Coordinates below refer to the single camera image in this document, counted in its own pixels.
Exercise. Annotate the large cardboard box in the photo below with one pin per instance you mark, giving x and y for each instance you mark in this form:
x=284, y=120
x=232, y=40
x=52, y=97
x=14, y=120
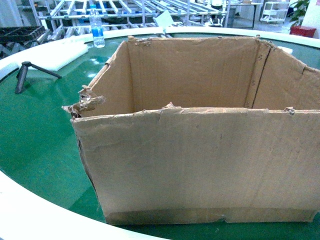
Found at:
x=196, y=130

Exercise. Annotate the clear plastic water bottle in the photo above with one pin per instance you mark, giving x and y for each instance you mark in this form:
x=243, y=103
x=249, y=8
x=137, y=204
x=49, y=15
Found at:
x=96, y=28

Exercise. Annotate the white foam block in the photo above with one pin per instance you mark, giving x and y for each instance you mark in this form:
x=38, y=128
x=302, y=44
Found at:
x=63, y=54

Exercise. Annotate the aluminium roller rack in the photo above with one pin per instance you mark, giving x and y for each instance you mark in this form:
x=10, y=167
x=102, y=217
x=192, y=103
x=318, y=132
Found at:
x=66, y=18

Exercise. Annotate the small black tripod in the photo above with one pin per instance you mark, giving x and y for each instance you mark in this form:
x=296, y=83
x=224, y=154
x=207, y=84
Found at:
x=22, y=74

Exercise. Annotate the white utility cart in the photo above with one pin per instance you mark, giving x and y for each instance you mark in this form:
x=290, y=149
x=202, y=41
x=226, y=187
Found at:
x=274, y=11

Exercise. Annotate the black plastic tray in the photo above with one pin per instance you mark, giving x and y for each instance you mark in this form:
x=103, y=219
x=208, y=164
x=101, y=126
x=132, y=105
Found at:
x=20, y=34

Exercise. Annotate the red plant pot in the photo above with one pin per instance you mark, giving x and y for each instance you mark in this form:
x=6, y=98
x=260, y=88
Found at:
x=303, y=31

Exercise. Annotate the green potted plant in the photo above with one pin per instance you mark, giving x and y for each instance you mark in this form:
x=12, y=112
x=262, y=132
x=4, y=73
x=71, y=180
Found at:
x=300, y=8

